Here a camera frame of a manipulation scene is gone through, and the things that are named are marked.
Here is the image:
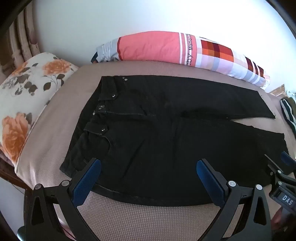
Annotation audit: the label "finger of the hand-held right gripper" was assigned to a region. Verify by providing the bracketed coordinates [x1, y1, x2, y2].
[264, 154, 284, 184]
[280, 151, 296, 177]

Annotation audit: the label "beige bed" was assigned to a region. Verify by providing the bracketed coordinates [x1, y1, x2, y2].
[14, 59, 296, 241]

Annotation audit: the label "dark wooden bed frame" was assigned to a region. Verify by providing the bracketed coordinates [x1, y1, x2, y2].
[0, 151, 31, 192]

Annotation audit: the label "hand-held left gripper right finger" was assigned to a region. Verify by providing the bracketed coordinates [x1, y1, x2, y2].
[196, 159, 272, 241]

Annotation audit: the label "black pants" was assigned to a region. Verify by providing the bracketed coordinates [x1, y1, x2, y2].
[60, 75, 291, 207]

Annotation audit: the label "dark striped cloth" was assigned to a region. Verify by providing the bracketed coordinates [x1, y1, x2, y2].
[280, 96, 296, 136]

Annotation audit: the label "beige striped curtain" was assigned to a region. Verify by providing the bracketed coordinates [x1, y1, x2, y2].
[0, 7, 41, 81]

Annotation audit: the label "brown brick-patterned object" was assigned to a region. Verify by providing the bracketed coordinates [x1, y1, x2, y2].
[269, 84, 288, 96]

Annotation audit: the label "person's right hand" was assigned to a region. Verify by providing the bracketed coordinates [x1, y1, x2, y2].
[271, 207, 284, 232]

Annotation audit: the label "floral white orange pillow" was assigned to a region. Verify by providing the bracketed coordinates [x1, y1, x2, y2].
[0, 52, 79, 173]

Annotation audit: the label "long pink checked pillow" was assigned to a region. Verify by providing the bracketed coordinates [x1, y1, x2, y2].
[91, 31, 271, 90]

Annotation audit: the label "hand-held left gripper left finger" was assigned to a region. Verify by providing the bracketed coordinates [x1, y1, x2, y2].
[24, 158, 102, 241]

